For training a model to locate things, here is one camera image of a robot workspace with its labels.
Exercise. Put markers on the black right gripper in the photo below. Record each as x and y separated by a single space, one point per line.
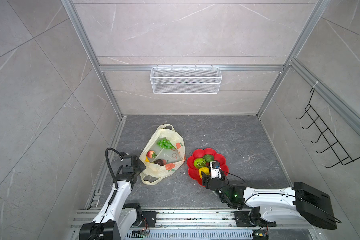
206 181

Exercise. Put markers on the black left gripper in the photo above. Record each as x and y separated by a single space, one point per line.
141 166

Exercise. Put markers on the yellow fake lemon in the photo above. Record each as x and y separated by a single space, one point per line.
204 172

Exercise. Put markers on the red flower-shaped plastic bowl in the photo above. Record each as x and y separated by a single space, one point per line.
199 153

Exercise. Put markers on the green fake lime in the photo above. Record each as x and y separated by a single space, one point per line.
209 158

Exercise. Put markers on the green spotted fake fruit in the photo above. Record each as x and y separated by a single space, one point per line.
200 163

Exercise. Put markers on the red fake apple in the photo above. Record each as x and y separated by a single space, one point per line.
151 154

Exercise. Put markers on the dark brown fake fruit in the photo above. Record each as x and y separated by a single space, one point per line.
160 162

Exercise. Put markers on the cream plastic shopping bag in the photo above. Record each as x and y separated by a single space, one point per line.
154 173

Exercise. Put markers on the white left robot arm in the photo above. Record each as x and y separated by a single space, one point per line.
115 218

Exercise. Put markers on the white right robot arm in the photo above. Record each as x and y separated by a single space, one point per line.
301 202

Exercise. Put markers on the green fake grapes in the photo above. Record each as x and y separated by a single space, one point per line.
165 144

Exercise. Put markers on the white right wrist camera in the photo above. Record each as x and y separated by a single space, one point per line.
215 170

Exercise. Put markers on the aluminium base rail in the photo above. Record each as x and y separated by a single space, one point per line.
217 224

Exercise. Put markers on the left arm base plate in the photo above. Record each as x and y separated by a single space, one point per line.
148 218

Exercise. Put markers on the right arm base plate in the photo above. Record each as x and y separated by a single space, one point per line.
243 220

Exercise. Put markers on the white wire mesh basket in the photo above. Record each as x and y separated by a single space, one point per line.
185 80

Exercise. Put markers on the black wire hook rack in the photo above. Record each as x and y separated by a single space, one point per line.
326 134

